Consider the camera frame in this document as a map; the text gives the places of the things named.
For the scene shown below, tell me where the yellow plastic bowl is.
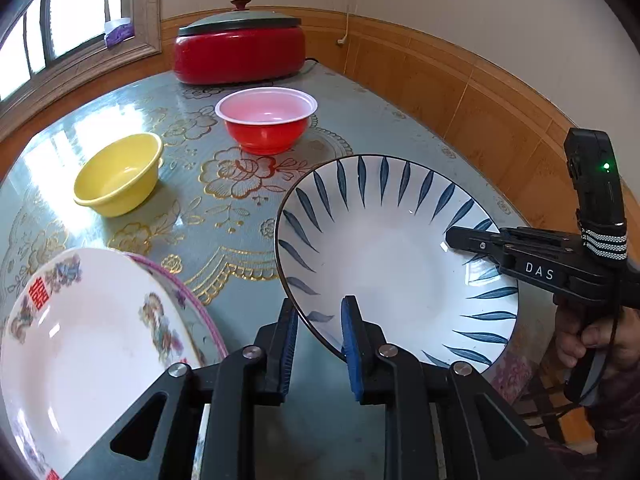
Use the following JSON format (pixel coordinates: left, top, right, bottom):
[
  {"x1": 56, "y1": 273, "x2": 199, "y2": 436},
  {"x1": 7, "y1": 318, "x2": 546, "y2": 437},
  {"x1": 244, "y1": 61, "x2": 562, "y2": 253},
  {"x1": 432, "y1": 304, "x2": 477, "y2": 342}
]
[{"x1": 73, "y1": 133, "x2": 164, "y2": 218}]

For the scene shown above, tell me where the red electric pot with lid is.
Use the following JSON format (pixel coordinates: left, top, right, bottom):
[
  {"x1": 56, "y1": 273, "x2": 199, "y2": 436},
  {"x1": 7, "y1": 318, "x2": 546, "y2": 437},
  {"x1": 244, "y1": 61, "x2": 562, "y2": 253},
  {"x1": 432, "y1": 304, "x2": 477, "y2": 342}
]
[{"x1": 173, "y1": 0, "x2": 307, "y2": 85}]

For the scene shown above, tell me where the person's right forearm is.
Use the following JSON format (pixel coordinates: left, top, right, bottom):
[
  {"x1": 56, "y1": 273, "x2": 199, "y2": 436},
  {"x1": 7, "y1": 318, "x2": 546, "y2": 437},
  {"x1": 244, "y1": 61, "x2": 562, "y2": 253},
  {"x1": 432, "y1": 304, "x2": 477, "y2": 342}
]
[{"x1": 592, "y1": 357, "x2": 640, "y2": 459}]

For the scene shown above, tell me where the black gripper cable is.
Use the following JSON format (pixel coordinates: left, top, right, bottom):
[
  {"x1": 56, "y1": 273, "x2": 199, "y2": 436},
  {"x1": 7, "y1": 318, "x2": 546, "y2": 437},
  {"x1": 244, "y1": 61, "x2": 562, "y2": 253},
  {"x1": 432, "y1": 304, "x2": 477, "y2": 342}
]
[{"x1": 520, "y1": 305, "x2": 624, "y2": 431}]

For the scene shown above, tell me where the red plastic bowl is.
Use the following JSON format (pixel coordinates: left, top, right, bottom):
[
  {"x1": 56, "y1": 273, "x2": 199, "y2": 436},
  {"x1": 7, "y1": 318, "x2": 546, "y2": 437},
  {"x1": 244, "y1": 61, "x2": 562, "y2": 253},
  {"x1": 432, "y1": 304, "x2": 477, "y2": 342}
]
[{"x1": 215, "y1": 87, "x2": 318, "y2": 156}]

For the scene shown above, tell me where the pink rimmed floral plate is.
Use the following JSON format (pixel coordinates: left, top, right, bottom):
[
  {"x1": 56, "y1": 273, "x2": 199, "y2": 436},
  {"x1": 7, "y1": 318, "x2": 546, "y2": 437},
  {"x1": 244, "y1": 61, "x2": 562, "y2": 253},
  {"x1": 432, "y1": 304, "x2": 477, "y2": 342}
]
[{"x1": 125, "y1": 252, "x2": 229, "y2": 369}]

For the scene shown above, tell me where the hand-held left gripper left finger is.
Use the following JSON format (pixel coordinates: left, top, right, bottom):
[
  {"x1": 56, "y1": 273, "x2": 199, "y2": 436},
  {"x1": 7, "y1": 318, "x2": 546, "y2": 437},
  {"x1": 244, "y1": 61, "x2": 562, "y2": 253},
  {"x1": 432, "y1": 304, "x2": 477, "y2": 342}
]
[{"x1": 65, "y1": 297, "x2": 301, "y2": 480}]

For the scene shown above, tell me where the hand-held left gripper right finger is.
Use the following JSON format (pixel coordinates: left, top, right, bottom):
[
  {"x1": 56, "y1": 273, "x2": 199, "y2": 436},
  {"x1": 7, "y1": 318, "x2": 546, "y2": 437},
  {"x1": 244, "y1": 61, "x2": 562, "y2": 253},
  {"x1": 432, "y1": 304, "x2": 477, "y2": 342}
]
[{"x1": 340, "y1": 295, "x2": 576, "y2": 480}]

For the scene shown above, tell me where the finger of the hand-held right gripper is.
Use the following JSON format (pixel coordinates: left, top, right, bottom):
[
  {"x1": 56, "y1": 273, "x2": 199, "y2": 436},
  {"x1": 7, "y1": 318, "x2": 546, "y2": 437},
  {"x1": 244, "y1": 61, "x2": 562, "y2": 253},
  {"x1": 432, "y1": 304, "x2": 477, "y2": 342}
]
[{"x1": 444, "y1": 226, "x2": 512, "y2": 267}]

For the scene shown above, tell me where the white wall cord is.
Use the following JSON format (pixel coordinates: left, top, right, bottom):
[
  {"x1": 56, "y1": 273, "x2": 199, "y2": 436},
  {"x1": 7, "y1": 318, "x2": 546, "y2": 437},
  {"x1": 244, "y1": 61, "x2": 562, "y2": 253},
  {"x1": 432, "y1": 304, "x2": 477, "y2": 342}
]
[{"x1": 337, "y1": 0, "x2": 364, "y2": 47}]

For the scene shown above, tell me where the purple tissue box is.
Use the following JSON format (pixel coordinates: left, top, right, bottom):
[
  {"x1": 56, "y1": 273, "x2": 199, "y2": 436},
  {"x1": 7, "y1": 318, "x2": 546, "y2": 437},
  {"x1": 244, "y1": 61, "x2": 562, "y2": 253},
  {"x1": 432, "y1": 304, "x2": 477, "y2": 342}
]
[{"x1": 102, "y1": 17, "x2": 135, "y2": 47}]

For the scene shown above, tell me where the white bowl with blue stripes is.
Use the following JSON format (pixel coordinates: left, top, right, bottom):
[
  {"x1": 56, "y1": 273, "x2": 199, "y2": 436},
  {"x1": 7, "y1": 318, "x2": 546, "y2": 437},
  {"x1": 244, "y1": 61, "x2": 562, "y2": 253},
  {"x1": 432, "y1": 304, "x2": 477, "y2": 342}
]
[{"x1": 274, "y1": 154, "x2": 520, "y2": 374}]

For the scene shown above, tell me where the white plate with dragon print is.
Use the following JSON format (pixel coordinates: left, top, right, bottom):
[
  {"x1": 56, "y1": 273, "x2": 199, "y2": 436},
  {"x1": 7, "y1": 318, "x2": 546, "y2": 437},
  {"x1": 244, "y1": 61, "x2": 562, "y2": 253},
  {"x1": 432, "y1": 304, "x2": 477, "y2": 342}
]
[{"x1": 0, "y1": 247, "x2": 212, "y2": 480}]

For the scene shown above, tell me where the window with stone frame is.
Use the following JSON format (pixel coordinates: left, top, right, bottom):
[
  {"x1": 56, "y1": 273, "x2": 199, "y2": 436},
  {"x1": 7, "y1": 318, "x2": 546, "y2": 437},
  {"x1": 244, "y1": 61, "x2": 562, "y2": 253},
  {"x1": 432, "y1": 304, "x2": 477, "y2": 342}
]
[{"x1": 0, "y1": 0, "x2": 164, "y2": 147}]

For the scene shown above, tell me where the person's right hand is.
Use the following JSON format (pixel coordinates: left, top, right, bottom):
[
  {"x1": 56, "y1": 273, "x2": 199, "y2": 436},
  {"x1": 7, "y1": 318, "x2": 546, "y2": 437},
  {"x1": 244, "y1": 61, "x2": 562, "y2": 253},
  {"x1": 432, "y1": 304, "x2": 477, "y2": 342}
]
[{"x1": 552, "y1": 302, "x2": 640, "y2": 377}]

